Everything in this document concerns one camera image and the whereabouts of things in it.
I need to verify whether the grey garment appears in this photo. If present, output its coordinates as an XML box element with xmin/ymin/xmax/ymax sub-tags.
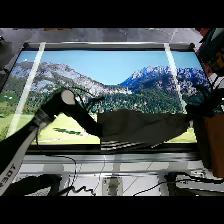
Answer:
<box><xmin>96</xmin><ymin>108</ymin><xmax>192</xmax><ymax>150</ymax></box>

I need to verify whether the heap of clothes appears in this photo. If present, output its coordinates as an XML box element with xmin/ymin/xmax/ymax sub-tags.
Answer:
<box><xmin>195</xmin><ymin>27</ymin><xmax>224</xmax><ymax>77</ymax></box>

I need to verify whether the silver frame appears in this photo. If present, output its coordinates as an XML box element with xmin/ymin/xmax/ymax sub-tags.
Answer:
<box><xmin>15</xmin><ymin>152</ymin><xmax>224</xmax><ymax>197</ymax></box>

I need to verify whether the black cable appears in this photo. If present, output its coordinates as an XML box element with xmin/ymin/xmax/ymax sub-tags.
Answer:
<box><xmin>34</xmin><ymin>132</ymin><xmax>98</xmax><ymax>197</ymax></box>
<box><xmin>132</xmin><ymin>172</ymin><xmax>224</xmax><ymax>197</ymax></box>

